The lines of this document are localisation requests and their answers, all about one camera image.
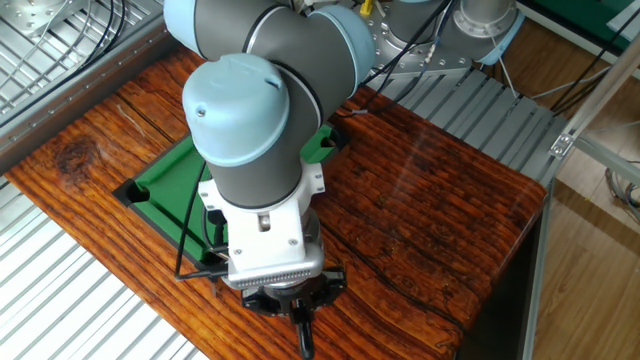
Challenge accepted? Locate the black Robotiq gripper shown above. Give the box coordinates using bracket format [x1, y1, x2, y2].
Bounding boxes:
[241, 267, 350, 326]

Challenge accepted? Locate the wooden pool cue black handle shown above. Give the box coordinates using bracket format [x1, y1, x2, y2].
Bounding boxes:
[294, 319, 317, 360]

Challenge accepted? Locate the mini green felt pool table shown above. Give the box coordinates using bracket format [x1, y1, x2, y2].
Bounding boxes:
[112, 123, 351, 296]

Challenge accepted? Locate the silver ribbed wrist module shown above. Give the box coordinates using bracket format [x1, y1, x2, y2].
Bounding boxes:
[222, 249, 326, 292]

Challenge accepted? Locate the silver perforated mounting plate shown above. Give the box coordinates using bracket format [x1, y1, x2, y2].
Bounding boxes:
[0, 0, 84, 39]

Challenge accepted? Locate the green board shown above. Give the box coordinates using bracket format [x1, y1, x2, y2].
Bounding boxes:
[529, 0, 640, 51]

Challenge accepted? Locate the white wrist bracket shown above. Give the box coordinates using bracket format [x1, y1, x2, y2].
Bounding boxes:
[197, 162, 326, 276]

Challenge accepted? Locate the black wrist module cable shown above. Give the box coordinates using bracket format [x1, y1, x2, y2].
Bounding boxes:
[173, 159, 231, 282]

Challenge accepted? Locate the black cable with white label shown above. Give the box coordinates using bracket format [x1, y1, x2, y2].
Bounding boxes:
[339, 0, 451, 119]

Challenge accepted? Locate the aluminium frame leg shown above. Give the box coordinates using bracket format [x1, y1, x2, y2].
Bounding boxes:
[519, 179, 556, 360]

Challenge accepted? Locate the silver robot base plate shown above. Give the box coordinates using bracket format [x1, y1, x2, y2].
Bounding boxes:
[372, 14, 479, 77]

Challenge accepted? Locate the cable with metal plug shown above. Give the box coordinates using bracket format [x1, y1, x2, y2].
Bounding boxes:
[414, 0, 464, 81]

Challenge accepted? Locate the thin black cable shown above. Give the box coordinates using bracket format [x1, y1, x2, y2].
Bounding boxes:
[77, 0, 127, 71]

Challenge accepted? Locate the long black cable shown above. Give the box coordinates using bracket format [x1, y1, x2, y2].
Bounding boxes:
[549, 22, 640, 117]

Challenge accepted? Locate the aluminium frame crossbar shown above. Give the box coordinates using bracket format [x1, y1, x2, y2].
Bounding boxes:
[574, 134, 640, 187]

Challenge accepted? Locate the tangled cable bundle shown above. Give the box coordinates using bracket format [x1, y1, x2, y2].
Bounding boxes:
[603, 167, 640, 224]

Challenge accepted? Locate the metal wire mesh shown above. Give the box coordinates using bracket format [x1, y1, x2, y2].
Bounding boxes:
[0, 0, 164, 114]

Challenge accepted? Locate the aluminium frame post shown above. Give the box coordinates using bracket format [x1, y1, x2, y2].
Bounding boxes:
[548, 29, 640, 161]

